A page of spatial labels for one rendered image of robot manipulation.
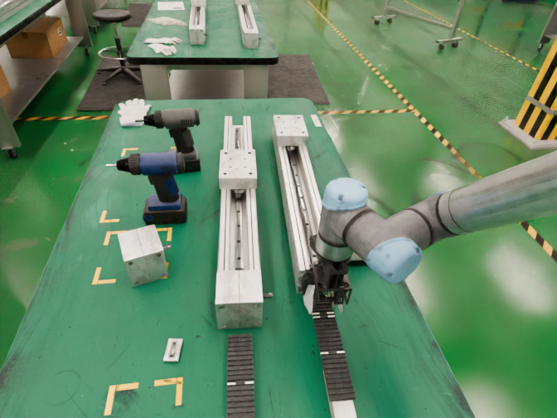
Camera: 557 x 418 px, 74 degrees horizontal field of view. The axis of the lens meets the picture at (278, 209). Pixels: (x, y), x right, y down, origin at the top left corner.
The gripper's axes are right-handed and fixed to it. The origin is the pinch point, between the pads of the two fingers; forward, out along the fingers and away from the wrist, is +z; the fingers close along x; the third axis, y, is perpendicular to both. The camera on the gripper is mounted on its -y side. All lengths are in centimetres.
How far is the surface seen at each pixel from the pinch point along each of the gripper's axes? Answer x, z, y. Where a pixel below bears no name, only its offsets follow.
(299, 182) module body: 0.6, -3.6, -43.1
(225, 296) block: -21.9, -7.4, 2.7
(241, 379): -18.7, -1.3, 17.8
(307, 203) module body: 1.7, -2.4, -34.0
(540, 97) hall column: 235, 45, -228
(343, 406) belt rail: 0.0, -0.9, 24.0
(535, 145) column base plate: 231, 77, -203
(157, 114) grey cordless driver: -43, -19, -59
